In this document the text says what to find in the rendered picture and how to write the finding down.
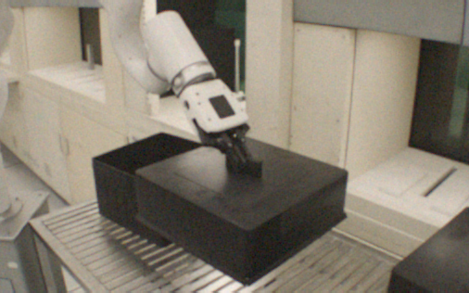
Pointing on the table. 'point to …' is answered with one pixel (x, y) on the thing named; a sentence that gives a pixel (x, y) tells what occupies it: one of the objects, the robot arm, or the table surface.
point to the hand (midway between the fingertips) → (240, 157)
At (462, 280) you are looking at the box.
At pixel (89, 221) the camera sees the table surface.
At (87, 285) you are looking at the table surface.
